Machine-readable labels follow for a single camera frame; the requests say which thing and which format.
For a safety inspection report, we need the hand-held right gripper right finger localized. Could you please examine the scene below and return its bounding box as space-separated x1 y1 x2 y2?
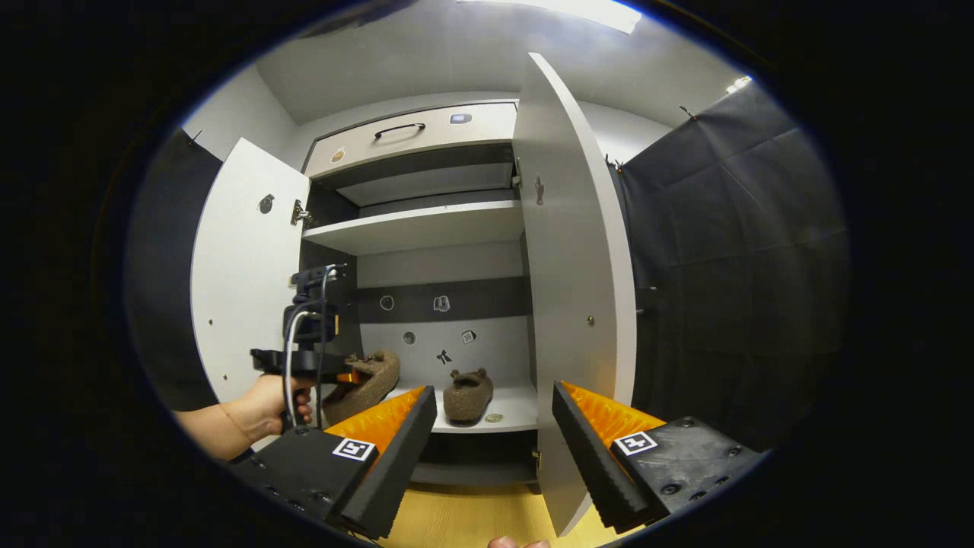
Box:
552 381 766 534

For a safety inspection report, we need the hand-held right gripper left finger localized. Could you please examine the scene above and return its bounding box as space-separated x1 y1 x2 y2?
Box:
228 384 438 540

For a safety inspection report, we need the brown felt shoe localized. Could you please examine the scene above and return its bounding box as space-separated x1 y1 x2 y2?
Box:
322 350 401 425
444 368 495 424

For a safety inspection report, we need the grey cabinet door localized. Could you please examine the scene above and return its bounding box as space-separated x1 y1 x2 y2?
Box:
190 137 311 450
511 52 638 537

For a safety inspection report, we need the grey shoe cabinet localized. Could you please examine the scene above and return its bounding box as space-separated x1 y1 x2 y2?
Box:
301 99 543 488

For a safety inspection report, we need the beige cabinet drawer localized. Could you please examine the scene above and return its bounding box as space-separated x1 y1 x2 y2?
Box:
304 101 520 180

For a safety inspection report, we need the black backdrop cloth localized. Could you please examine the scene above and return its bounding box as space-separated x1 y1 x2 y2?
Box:
126 129 225 412
609 80 849 450

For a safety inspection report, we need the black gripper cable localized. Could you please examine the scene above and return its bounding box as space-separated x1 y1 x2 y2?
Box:
314 265 343 427

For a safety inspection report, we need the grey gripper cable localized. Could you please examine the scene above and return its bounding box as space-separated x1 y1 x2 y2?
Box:
282 307 324 429

